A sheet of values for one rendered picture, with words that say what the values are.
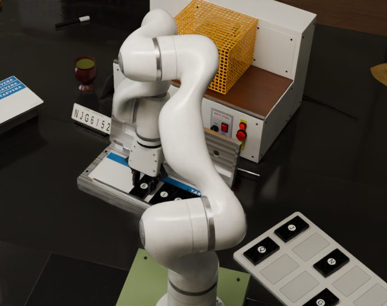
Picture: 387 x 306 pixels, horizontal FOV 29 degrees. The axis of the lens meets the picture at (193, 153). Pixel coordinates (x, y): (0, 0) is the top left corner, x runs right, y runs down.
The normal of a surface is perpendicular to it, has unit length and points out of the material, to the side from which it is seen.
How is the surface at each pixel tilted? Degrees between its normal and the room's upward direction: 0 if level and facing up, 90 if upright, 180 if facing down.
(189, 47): 30
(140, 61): 58
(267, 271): 0
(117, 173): 0
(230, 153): 79
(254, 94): 0
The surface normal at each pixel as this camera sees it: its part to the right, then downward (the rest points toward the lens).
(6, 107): 0.04, -0.72
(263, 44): -0.49, 0.59
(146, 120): -0.25, 0.51
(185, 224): 0.15, -0.18
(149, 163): -0.47, 0.43
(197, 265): 0.51, -0.46
